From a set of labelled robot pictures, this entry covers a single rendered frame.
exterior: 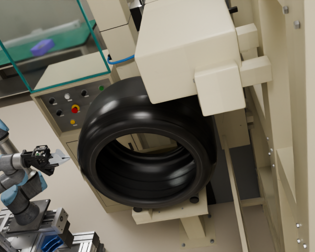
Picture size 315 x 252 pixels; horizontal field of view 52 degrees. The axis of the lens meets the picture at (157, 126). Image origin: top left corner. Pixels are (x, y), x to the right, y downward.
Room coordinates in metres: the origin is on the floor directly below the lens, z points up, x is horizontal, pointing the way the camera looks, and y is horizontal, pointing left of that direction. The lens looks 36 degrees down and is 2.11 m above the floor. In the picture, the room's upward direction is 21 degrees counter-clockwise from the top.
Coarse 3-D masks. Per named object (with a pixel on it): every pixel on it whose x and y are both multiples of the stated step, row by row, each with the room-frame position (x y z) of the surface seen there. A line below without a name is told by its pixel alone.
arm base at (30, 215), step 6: (30, 204) 1.49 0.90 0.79; (36, 204) 1.54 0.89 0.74; (24, 210) 1.45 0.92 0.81; (30, 210) 1.46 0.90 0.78; (36, 210) 1.48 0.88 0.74; (18, 216) 1.44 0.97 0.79; (24, 216) 1.43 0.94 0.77; (30, 216) 1.44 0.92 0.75; (36, 216) 1.45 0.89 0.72; (18, 222) 1.44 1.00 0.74; (24, 222) 1.42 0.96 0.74
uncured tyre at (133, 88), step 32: (128, 96) 1.08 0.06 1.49; (192, 96) 1.11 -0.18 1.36; (96, 128) 1.03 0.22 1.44; (128, 128) 0.98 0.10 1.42; (160, 128) 0.95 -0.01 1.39; (192, 128) 0.94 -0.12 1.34; (96, 160) 1.22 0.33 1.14; (128, 160) 1.30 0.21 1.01; (160, 160) 1.26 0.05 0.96; (192, 160) 1.17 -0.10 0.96; (128, 192) 1.12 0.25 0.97; (160, 192) 1.09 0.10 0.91; (192, 192) 0.94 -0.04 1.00
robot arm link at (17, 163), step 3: (15, 153) 1.27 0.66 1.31; (18, 153) 1.26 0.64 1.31; (15, 156) 1.25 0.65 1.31; (18, 156) 1.24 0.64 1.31; (12, 159) 1.24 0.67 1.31; (15, 159) 1.23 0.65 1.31; (18, 159) 1.23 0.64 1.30; (12, 162) 1.23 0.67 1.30; (15, 162) 1.22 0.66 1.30; (18, 162) 1.22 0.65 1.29; (15, 165) 1.22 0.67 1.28; (18, 165) 1.22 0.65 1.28; (21, 165) 1.22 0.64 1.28; (15, 168) 1.23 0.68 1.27; (18, 168) 1.22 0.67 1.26; (21, 168) 1.22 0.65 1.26
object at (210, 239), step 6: (204, 216) 1.53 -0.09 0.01; (210, 216) 1.51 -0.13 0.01; (180, 222) 1.56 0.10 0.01; (210, 222) 1.46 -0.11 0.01; (180, 228) 1.51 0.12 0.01; (210, 228) 1.42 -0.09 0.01; (180, 234) 1.46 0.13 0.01; (186, 234) 1.44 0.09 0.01; (210, 234) 1.37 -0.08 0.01; (180, 240) 1.41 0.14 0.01; (186, 240) 1.39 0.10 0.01; (192, 240) 1.38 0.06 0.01; (198, 240) 1.36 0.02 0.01; (204, 240) 1.34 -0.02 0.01; (210, 240) 1.32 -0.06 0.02; (180, 246) 1.37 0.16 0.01; (186, 246) 1.35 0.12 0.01; (192, 246) 1.33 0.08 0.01; (198, 246) 1.31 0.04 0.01; (204, 246) 1.30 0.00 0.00
